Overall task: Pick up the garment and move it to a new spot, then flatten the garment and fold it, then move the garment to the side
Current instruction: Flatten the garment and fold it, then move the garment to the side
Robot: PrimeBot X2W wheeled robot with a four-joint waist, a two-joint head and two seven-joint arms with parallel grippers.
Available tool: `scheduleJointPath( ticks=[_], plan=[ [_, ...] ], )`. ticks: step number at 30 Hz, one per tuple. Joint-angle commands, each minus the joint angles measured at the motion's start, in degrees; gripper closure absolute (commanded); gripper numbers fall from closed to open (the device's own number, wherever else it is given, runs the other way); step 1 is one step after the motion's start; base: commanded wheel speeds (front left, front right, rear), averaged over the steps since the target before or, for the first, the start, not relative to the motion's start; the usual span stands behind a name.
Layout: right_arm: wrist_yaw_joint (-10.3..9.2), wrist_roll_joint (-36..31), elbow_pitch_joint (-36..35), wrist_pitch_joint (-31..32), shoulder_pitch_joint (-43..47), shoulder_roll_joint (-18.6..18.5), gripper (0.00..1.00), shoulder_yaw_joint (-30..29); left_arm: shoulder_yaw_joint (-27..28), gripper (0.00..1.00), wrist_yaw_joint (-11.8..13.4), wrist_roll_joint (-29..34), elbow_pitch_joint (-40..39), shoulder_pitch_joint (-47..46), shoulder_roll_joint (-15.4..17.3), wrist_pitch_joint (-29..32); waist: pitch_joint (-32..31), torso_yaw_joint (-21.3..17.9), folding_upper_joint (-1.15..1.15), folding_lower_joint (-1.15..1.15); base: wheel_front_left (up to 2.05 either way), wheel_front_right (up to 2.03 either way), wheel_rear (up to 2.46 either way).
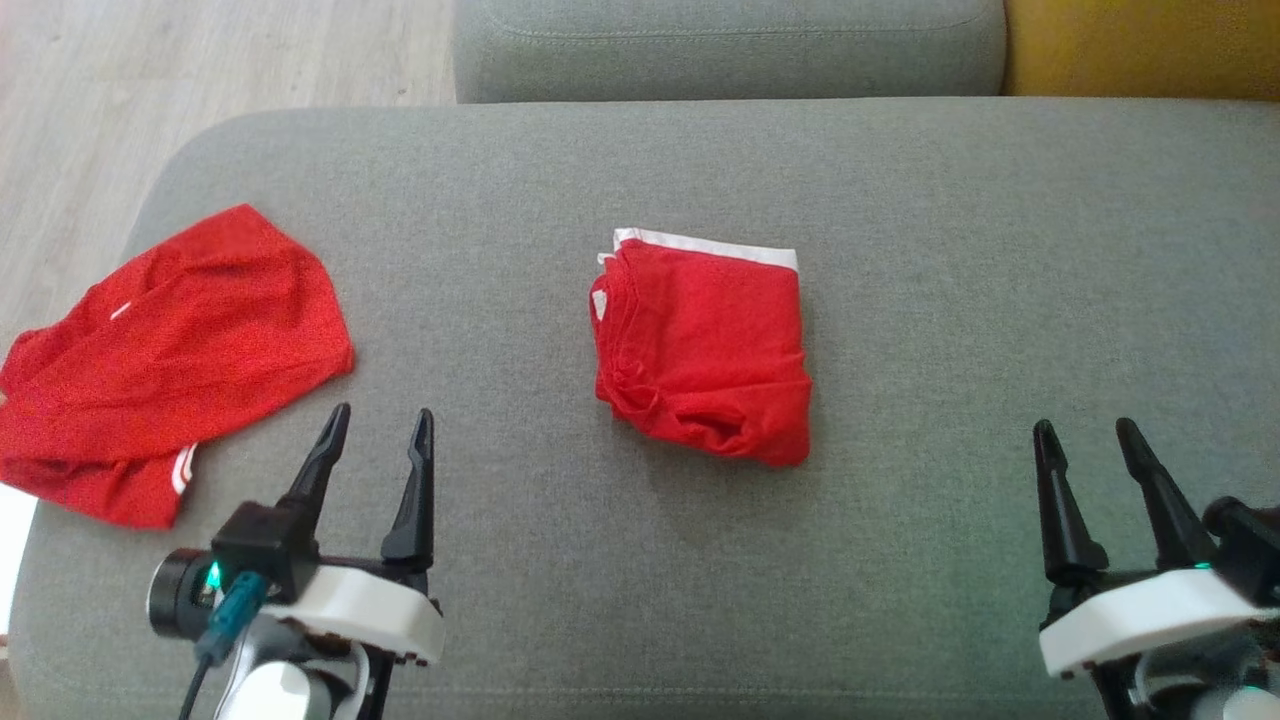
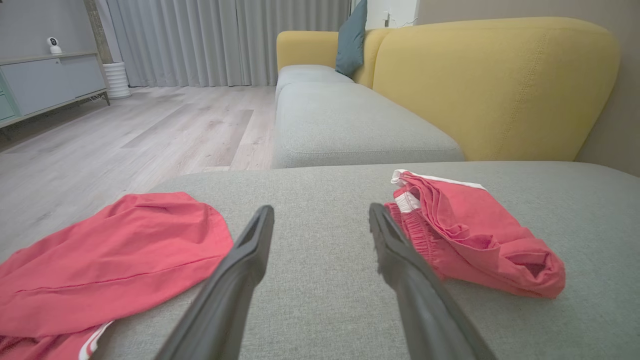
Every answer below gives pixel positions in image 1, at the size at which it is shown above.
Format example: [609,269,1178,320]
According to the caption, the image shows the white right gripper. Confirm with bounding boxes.
[1033,417,1280,682]

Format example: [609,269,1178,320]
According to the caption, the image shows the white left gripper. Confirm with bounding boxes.
[262,402,447,668]

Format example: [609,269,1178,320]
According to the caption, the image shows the red jersey with white sleeves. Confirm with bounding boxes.
[0,204,357,530]

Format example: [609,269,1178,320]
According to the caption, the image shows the red shorts with white waistband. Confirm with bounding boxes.
[590,228,813,469]

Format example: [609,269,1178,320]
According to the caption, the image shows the large grey chaise cushion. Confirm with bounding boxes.
[8,97,1280,720]

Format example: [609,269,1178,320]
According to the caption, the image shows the white plastic object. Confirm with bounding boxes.
[0,485,40,641]

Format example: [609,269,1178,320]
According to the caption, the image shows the yellow sofa backrest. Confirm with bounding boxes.
[1003,0,1280,102]

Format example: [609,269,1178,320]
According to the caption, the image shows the black cable with teal connector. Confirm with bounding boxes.
[176,572,270,720]

